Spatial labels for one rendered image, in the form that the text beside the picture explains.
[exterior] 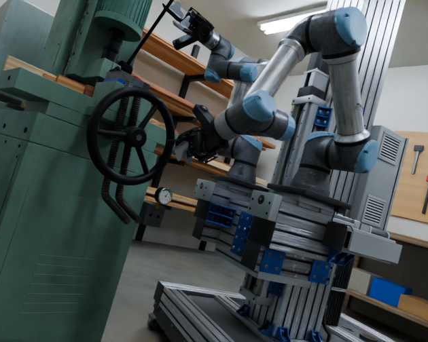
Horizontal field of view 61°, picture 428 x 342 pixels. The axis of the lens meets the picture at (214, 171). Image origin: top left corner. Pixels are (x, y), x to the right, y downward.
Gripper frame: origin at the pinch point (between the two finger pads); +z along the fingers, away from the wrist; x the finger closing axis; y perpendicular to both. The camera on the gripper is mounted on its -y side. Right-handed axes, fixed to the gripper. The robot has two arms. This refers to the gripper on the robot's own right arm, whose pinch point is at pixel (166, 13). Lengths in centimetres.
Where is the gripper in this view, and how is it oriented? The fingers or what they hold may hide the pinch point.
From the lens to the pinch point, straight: 150.6
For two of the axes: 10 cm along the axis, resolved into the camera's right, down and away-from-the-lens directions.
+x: 3.5, 7.1, -6.1
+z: -6.8, -2.5, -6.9
